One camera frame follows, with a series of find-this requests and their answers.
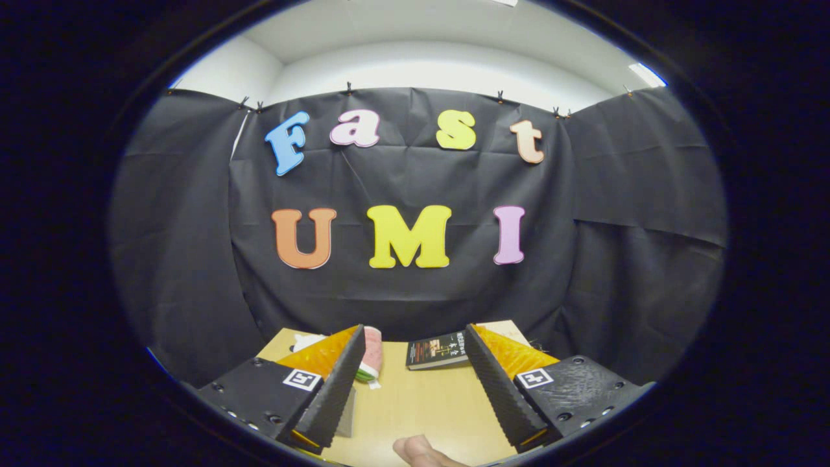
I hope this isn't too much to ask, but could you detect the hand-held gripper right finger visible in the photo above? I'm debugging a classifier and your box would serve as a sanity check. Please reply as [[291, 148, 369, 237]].
[[464, 323, 656, 453]]

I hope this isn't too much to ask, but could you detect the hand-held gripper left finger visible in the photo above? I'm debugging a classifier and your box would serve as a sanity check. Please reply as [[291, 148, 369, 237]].
[[196, 324, 367, 455]]

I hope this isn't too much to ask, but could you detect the beige fabric storage box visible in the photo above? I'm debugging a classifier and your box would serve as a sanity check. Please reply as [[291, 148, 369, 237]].
[[336, 386, 357, 438]]

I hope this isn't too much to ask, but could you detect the watermelon slice plush toy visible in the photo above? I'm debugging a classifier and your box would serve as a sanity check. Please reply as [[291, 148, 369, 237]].
[[355, 326, 384, 389]]

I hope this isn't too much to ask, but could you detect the beige cover book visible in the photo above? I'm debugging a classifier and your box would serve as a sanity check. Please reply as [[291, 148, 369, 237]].
[[483, 320, 530, 346]]

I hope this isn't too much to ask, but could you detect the black cover book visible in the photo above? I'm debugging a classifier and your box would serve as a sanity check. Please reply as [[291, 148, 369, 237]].
[[407, 331, 471, 371]]

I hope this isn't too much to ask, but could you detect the ceiling light panel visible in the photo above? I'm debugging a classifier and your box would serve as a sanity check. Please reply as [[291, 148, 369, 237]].
[[628, 62, 667, 88]]

